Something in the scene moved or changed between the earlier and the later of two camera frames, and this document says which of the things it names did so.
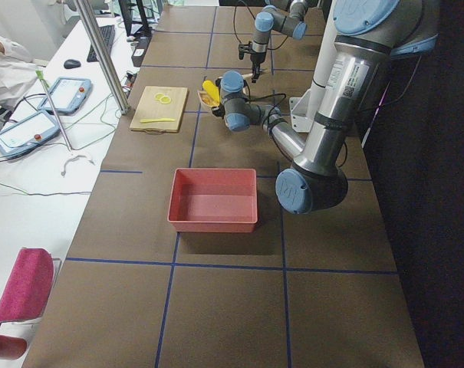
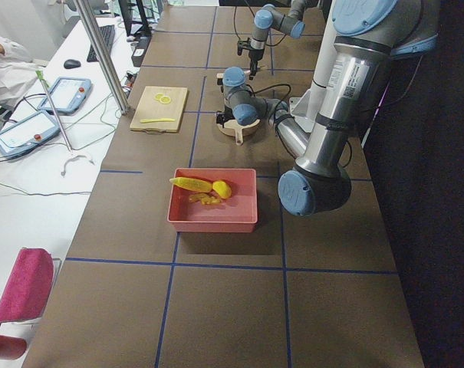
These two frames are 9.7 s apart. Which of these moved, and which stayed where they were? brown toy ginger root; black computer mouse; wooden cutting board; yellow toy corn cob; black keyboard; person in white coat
Moved: brown toy ginger root; yellow toy corn cob
Stayed: wooden cutting board; person in white coat; black keyboard; black computer mouse
